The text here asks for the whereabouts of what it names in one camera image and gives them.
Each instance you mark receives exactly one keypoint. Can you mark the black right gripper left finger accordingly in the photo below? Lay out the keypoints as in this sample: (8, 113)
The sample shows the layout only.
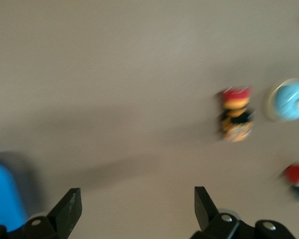
(64, 214)

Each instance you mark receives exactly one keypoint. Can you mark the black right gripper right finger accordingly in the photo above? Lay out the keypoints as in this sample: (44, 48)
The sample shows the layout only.
(206, 214)

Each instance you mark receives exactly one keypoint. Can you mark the blue bell with cream button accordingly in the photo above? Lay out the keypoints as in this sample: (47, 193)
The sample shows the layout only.
(289, 102)

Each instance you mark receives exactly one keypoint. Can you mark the blue plastic tray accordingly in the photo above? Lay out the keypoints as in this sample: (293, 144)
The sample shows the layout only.
(5, 194)

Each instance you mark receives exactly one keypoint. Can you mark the red pushbutton with black body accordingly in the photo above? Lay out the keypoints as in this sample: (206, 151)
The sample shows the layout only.
(297, 176)

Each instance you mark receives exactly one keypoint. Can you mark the red emergency stop orange body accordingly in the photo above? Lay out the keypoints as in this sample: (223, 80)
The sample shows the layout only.
(235, 114)

